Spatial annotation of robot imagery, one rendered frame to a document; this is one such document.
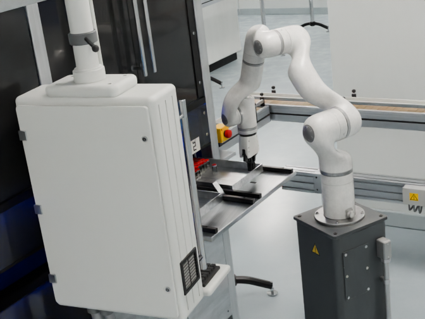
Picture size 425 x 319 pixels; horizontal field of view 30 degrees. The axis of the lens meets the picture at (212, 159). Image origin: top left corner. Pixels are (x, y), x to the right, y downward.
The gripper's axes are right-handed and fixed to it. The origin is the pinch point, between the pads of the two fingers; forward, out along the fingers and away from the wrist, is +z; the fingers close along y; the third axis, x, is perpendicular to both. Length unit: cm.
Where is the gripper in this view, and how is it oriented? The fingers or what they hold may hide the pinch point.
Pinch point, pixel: (251, 166)
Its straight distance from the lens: 345.7
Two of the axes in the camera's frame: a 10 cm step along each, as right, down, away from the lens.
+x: 8.4, 0.9, -5.3
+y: -5.3, 3.5, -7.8
